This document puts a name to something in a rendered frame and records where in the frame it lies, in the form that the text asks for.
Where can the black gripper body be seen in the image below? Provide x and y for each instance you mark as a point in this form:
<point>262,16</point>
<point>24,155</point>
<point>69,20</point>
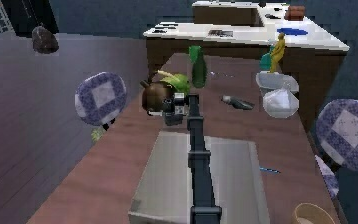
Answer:
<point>169,110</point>

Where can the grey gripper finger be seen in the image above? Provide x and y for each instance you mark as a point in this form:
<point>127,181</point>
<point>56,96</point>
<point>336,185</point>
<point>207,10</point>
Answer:
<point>155,114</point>

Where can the brown round kettle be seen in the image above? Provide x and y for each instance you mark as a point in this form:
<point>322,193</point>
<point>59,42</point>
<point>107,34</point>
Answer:
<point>155,98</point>

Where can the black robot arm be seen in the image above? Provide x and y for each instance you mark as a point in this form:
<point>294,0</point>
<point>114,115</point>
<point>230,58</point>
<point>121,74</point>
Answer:
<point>200,173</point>

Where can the green lettuce head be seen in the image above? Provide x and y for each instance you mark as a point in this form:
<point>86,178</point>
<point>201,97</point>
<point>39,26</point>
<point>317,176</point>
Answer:
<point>180,82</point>

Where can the dark green glass bottle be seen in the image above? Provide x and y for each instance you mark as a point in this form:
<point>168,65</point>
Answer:
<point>199,71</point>

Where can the blue white checked chair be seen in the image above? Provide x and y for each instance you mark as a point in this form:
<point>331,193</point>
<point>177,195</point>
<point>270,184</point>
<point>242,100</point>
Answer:
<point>102,96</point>
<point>345,133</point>

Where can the small green plant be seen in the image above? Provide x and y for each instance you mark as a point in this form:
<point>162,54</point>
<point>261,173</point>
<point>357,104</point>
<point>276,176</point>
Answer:
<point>97,134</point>

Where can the grey black lying bottle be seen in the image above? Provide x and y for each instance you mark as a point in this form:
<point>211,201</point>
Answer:
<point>238,103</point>

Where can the brown wooden table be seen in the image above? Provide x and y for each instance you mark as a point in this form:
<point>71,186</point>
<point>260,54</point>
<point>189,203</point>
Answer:
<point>113,173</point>

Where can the black flat stove plate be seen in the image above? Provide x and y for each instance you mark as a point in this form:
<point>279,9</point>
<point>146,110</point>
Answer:
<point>165,27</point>

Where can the white counter brown cabinet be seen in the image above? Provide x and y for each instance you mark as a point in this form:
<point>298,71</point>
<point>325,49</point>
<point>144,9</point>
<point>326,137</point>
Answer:
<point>240,33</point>

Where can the white glass bowl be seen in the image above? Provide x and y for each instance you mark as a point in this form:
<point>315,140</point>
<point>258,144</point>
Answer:
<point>270,80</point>
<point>280,105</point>

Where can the teal vase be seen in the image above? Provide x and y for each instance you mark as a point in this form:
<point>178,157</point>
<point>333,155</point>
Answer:
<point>265,61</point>

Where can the blue pen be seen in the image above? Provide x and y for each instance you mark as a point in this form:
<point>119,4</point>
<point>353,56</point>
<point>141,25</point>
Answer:
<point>269,170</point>

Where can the dark brown round lump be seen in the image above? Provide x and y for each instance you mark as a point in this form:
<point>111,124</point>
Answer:
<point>45,40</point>

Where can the blue plate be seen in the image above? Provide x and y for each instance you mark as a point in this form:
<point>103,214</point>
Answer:
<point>292,32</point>

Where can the brown bread loaf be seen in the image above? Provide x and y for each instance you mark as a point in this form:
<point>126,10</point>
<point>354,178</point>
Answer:
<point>294,12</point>

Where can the tan wooden bowl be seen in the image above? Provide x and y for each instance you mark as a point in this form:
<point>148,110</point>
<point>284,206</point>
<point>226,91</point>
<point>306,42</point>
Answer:
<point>312,215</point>

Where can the white framed window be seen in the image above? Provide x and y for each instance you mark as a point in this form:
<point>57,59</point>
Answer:
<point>1,16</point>

